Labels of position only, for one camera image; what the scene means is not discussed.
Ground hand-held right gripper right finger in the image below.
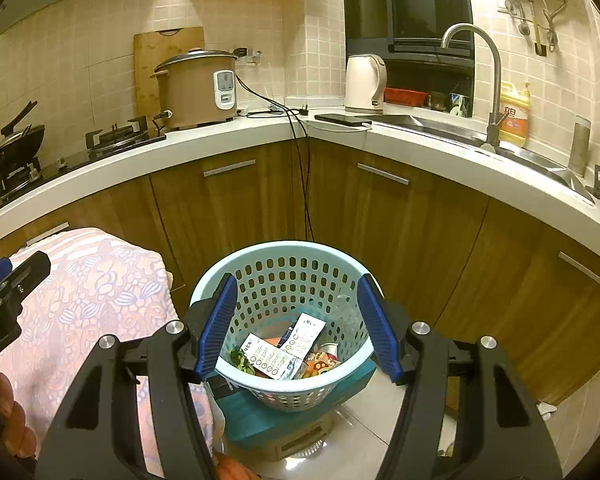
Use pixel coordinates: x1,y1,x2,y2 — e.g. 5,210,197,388
356,274,564,480

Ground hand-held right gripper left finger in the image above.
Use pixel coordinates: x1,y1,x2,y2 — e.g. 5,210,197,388
33,272,239,480

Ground light blue plastic basket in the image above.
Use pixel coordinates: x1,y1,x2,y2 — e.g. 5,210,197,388
190,240,386,413

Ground person's left hand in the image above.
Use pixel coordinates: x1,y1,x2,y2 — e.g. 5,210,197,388
0,371,37,461

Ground green leafy scrap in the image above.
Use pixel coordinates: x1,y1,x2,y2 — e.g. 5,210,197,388
230,347,257,376

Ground wide white printed packet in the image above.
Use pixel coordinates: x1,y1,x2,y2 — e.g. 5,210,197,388
237,332,307,382

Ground narrow white printed packet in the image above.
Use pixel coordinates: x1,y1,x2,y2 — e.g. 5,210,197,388
280,313,327,361

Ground small colourful wrapper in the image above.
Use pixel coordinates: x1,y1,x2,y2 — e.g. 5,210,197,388
300,351,334,380

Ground pink floral cloth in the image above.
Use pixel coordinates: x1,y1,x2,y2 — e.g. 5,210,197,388
0,227,226,478

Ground teal plastic stool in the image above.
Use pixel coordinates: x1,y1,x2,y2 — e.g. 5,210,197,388
207,360,379,450

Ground wooden kitchen cabinet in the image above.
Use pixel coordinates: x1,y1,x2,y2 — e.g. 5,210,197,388
0,137,600,411

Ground black wok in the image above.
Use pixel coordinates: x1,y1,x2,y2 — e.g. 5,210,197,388
0,101,46,179

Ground orange cloth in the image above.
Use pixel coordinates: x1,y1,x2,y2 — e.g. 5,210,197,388
215,452,257,480

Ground black gas stove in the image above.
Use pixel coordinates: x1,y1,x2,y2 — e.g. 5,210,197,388
0,115,167,201

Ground black smartphone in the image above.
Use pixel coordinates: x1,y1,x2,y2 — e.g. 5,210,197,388
314,113,373,128

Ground steel sink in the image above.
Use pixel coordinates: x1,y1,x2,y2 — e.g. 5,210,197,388
370,114,597,206

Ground red plastic basket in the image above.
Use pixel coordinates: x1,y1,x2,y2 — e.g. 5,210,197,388
384,86,426,108

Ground brown rice cooker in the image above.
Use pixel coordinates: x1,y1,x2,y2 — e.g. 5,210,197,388
150,49,239,131

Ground white electric kettle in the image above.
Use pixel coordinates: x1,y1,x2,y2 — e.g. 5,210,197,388
344,53,388,115

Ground wooden cutting board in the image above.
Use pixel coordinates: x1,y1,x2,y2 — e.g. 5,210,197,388
132,26,206,119

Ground yellow detergent bottle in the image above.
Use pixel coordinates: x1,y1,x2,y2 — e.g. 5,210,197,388
499,80,531,149

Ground silver faucet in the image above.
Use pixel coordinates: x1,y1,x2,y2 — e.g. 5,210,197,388
440,23,512,154

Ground grey cylindrical bottle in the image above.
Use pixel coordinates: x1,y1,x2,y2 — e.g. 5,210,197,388
569,115,592,177

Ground dark window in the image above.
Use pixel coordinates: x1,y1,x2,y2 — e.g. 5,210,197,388
341,0,477,106

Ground water heater pipes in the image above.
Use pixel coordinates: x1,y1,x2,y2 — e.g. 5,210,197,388
497,0,572,59

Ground silver cabinet handle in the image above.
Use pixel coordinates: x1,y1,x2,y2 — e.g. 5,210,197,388
203,159,257,178
26,221,71,247
356,162,410,186
557,251,600,287

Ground black power cable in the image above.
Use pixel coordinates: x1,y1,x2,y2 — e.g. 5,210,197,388
234,74,317,242

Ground white charging cable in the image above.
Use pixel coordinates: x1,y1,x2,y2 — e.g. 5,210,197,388
307,119,374,134

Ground wall socket with plug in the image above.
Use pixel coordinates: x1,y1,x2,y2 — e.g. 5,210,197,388
232,46,262,67

